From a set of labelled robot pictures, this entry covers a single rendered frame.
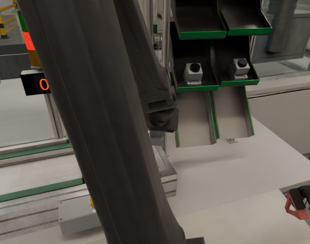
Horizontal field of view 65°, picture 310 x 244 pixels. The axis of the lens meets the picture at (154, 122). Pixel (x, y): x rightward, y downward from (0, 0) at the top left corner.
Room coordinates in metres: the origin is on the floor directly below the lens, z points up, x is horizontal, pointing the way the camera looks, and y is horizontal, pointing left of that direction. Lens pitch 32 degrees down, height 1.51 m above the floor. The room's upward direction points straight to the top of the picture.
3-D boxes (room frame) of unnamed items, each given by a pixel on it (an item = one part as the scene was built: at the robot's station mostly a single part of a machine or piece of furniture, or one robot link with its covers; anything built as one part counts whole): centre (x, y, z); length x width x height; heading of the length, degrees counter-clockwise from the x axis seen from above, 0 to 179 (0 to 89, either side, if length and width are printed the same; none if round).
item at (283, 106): (1.87, -0.85, 0.43); 1.11 x 0.68 x 0.86; 108
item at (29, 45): (0.75, 0.36, 1.33); 0.05 x 0.05 x 0.05
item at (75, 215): (0.47, 0.16, 0.93); 0.21 x 0.07 x 0.06; 108
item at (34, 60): (0.75, 0.36, 1.28); 0.05 x 0.05 x 0.05
